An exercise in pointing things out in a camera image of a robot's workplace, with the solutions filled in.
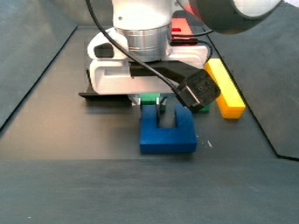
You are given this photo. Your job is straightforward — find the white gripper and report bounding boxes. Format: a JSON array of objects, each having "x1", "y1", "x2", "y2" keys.
[{"x1": 88, "y1": 26, "x2": 208, "y2": 113}]

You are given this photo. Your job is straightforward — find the black cable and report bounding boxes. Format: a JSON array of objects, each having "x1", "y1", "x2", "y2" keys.
[{"x1": 84, "y1": 0, "x2": 181, "y2": 91}]

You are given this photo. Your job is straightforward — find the blue U-shaped block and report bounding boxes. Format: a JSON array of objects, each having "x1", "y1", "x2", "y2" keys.
[{"x1": 138, "y1": 105, "x2": 197, "y2": 154}]

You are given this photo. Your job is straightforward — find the yellow long block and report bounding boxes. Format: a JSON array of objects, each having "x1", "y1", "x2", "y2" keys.
[{"x1": 205, "y1": 59, "x2": 245, "y2": 119}]

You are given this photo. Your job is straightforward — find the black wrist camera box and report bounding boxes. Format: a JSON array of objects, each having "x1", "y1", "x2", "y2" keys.
[{"x1": 173, "y1": 69, "x2": 220, "y2": 112}]

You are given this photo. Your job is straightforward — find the red puzzle base board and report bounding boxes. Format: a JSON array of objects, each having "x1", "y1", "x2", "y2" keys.
[{"x1": 170, "y1": 16, "x2": 196, "y2": 46}]

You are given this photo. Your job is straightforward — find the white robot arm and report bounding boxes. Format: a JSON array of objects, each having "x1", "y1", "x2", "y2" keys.
[{"x1": 88, "y1": 0, "x2": 210, "y2": 111}]

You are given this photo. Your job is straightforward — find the green zigzag block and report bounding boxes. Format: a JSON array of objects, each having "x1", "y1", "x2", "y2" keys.
[{"x1": 137, "y1": 93, "x2": 212, "y2": 114}]

